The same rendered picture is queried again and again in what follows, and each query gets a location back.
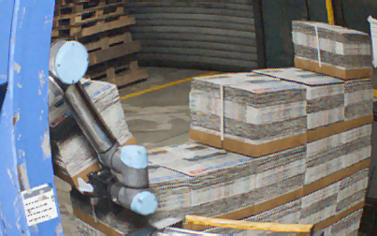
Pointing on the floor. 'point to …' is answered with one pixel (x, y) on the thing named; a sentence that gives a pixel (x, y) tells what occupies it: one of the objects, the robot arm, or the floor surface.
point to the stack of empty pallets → (64, 28)
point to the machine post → (21, 131)
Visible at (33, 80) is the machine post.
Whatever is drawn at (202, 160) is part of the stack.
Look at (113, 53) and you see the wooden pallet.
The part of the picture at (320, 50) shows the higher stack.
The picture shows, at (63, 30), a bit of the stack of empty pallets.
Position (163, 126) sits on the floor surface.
